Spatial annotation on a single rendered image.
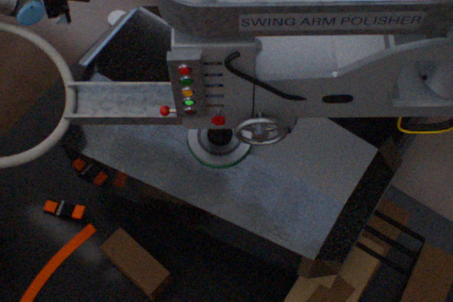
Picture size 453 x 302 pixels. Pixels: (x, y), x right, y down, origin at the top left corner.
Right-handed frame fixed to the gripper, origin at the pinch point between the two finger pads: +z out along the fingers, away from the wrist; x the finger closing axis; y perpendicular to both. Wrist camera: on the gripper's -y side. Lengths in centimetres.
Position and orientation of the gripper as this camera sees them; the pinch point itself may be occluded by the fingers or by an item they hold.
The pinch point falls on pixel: (69, 21)
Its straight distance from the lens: 249.2
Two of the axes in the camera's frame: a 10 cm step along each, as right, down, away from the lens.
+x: 3.2, 8.5, -4.1
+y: -9.4, 2.6, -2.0
